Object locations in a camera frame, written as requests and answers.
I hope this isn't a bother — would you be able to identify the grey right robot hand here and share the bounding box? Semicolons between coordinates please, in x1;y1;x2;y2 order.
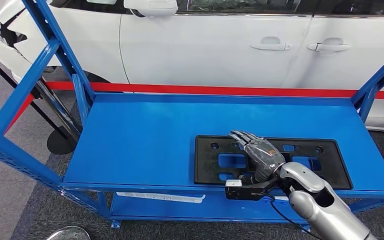
227;130;286;185

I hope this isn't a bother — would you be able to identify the black plastic plate frame part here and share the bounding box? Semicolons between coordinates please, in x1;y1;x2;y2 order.
193;134;354;190

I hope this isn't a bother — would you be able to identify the blue metal shelf rack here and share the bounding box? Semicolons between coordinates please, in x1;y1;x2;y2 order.
0;0;384;233

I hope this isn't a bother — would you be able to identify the red barrier belt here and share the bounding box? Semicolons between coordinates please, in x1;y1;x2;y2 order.
0;94;36;165
44;81;384;101

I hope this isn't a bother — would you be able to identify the clear white plastic bin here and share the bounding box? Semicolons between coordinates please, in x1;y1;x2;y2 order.
116;192;207;205

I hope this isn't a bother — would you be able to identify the white car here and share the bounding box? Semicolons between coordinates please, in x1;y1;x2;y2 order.
0;0;384;133

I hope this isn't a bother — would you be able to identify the black right wrist camera bracket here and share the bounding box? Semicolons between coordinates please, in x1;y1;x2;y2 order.
225;177;279;202

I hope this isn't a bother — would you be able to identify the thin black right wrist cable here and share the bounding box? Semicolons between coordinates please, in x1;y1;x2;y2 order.
269;195;322;240

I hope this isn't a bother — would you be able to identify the black stanchion post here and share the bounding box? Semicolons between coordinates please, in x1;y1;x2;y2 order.
0;47;79;156

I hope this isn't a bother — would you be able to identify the chrome stanchion post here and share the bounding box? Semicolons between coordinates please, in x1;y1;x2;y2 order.
32;76;83;142
46;226;91;240

